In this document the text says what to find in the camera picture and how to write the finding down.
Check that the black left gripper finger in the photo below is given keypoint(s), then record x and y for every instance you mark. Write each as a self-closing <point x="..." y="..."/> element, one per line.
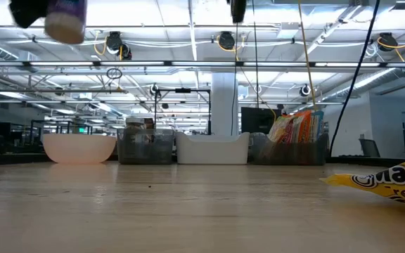
<point x="26" y="10"/>

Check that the garlic powder spice jar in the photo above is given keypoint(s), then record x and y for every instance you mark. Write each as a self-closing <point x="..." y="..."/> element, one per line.
<point x="67" y="21"/>

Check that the lime chili shrimp ramen packet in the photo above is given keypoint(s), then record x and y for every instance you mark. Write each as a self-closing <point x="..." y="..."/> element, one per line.
<point x="281" y="130"/>

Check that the orange ramen packet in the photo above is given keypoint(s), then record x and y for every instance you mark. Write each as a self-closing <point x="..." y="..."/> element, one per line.
<point x="302" y="124"/>

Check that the blue white food box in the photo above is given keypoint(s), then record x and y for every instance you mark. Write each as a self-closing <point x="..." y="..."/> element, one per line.
<point x="316" y="123"/>

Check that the brown spice pouch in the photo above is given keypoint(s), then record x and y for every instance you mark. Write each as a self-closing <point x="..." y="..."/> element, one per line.
<point x="149" y="123"/>

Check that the white cap spice bottle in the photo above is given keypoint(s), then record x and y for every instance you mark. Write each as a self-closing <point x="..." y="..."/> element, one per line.
<point x="134" y="123"/>

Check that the yellow ramen packet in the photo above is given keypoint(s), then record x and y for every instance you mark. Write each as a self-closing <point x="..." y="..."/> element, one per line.
<point x="392" y="186"/>

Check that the long ceiling light strip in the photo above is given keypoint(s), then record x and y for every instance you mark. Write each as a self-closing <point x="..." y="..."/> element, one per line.
<point x="195" y="63"/>

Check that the black monitor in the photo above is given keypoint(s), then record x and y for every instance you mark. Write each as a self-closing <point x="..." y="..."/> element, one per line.
<point x="255" y="121"/>

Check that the white plastic bin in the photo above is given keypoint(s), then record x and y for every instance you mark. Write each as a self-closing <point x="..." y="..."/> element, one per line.
<point x="211" y="151"/>

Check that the pale pink bowl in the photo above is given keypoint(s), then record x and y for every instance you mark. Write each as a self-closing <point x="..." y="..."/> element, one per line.
<point x="79" y="149"/>

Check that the grey translucent bin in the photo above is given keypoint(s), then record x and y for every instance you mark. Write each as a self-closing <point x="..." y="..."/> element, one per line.
<point x="294" y="152"/>
<point x="153" y="151"/>

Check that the black metal stand frame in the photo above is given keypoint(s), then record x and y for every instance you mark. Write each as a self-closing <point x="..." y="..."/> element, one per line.
<point x="183" y="90"/>

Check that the black metal rack frame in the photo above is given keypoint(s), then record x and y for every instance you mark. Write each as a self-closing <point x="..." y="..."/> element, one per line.
<point x="62" y="123"/>

